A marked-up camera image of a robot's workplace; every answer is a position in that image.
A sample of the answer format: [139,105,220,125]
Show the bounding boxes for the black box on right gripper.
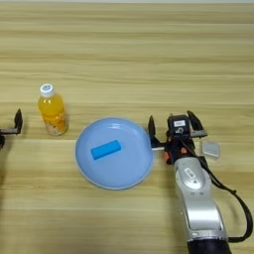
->
[166,114,191,137]

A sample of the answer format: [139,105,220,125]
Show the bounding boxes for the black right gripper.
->
[147,109,209,167]

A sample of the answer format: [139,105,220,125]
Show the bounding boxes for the blue rectangular block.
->
[89,139,122,161]

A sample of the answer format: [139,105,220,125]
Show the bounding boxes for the small silver grey box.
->
[200,140,222,160]

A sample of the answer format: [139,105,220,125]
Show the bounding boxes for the light blue round plate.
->
[74,116,155,191]

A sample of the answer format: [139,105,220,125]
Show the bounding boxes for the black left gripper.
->
[0,108,24,150]

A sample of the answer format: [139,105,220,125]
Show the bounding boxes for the orange juice bottle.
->
[37,82,69,137]

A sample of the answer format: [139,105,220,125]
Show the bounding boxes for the orange black needle-nose pliers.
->
[163,112,175,166]

